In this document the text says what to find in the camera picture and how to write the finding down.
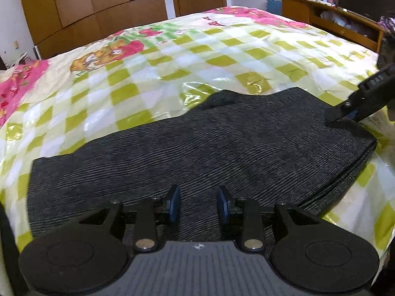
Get blue foam mat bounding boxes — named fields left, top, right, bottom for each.
left=266, top=0, right=283, bottom=16

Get wooden wardrobe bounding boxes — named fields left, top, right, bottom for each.
left=18, top=0, right=169, bottom=60

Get white bag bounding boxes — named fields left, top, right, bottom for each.
left=9, top=52, right=29, bottom=69

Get wooden side cabinet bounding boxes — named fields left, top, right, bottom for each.
left=280, top=0, right=387, bottom=54

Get dark grey plaid pants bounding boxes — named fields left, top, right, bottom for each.
left=27, top=88, right=378, bottom=255

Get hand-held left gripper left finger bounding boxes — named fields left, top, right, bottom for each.
left=79, top=185, right=181, bottom=252

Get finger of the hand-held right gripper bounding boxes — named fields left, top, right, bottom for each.
left=326, top=91, right=365, bottom=124
left=348, top=98, right=387, bottom=124

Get purple cloth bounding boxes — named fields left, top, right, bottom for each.
left=378, top=16, right=395, bottom=33

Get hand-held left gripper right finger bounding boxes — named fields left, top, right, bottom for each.
left=216, top=186, right=324, bottom=252

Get checkered printed bed blanket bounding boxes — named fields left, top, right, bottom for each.
left=0, top=5, right=395, bottom=261

